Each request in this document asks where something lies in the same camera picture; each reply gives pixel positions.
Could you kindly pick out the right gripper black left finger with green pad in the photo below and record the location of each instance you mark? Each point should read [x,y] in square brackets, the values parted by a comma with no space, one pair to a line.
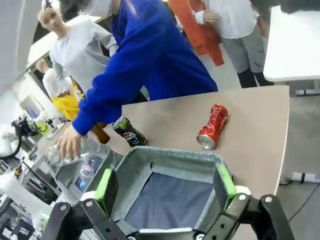
[100,190]

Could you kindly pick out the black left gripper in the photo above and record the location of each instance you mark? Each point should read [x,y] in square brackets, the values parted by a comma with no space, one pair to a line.
[21,125]

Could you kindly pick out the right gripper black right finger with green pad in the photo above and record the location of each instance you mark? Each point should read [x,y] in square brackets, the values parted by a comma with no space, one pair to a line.
[250,215]

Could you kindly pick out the clear plastic bottle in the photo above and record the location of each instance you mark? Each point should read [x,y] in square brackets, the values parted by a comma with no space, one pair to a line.
[90,147]

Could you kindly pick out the blue sleeved right forearm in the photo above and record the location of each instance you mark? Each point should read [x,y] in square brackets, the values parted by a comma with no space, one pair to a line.
[100,100]

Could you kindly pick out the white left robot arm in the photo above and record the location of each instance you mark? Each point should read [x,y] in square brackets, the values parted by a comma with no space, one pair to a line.
[5,143]

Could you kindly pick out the small grey felt basket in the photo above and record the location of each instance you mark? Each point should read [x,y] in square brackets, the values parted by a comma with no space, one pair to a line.
[65,178]

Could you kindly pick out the black Pepsi can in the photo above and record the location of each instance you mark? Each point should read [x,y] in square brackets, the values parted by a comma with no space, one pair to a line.
[130,133]

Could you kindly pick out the large grey felt basket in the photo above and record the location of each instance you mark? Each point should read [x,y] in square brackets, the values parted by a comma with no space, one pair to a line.
[175,155]

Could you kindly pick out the crushed red soda can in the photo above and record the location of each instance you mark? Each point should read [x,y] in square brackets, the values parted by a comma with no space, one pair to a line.
[214,126]

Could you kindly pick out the person's right hand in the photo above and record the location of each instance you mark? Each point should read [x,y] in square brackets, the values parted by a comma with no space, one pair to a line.
[68,142]

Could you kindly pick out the plastic bottle pink label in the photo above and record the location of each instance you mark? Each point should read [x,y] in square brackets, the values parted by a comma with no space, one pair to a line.
[87,172]

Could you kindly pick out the mannequin in yellow skirt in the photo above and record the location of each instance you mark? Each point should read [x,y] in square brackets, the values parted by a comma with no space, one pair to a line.
[65,105]

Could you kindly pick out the brown glass bottle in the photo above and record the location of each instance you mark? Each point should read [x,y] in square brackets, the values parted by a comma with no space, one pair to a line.
[102,133]

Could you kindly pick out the white power strip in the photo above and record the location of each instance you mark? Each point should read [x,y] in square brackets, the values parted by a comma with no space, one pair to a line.
[303,177]

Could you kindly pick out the mannequin in grey shirt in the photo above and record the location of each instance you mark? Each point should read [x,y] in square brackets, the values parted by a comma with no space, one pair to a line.
[77,47]

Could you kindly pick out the person's blue sweater torso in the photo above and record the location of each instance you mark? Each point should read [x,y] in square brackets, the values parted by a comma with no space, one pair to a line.
[162,50]

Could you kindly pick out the white side table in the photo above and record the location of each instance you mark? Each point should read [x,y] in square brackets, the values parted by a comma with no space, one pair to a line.
[292,45]

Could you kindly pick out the orange hanging garment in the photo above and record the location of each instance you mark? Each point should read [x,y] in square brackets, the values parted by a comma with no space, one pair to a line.
[200,37]

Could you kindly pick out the mannequin white shirt grey shorts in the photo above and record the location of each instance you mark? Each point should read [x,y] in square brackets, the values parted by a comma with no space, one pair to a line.
[240,27]

